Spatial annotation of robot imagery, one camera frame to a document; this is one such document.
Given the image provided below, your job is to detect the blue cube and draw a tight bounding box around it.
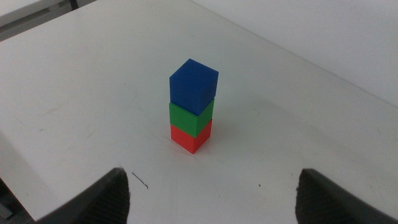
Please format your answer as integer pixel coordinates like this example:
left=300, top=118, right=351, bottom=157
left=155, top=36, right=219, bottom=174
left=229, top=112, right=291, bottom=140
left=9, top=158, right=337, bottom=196
left=169, top=58, right=220, bottom=117

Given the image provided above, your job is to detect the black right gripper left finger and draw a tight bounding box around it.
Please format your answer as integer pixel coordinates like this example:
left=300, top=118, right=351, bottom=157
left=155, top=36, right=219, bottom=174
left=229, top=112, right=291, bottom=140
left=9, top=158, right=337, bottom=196
left=36, top=167, right=131, bottom=224

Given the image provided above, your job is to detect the green cube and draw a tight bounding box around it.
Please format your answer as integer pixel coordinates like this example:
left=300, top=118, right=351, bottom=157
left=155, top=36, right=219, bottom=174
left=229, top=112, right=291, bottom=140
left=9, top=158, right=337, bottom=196
left=169, top=98, right=216, bottom=139

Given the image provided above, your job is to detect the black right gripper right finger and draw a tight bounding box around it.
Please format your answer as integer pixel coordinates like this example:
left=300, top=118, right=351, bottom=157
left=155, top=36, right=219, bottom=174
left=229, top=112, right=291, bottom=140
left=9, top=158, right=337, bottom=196
left=294, top=168, right=398, bottom=224

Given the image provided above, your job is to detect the red cube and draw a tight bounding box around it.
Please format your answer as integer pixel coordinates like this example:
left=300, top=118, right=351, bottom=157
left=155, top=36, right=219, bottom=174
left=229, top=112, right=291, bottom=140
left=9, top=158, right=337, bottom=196
left=170, top=119, right=213, bottom=155

